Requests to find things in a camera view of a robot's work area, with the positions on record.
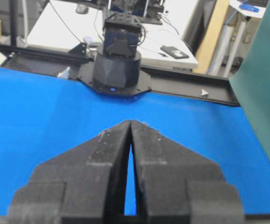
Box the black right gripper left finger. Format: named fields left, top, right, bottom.
left=8, top=120, right=131, bottom=224

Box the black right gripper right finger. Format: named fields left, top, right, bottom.
left=131, top=120, right=245, bottom=224

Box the blue table mat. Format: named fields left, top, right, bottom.
left=0, top=67, right=270, bottom=216

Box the black smartphone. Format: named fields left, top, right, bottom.
left=160, top=45, right=189, bottom=59

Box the green backdrop sheet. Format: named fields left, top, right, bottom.
left=229, top=1, right=270, bottom=160

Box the white background table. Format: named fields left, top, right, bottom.
left=28, top=0, right=198, bottom=69

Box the grey computer mouse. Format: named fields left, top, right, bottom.
left=76, top=4, right=89, bottom=14

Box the black aluminium frame rail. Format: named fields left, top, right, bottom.
left=0, top=44, right=239, bottom=106

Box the black vertical post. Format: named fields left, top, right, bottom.
left=9, top=0, right=18, bottom=47

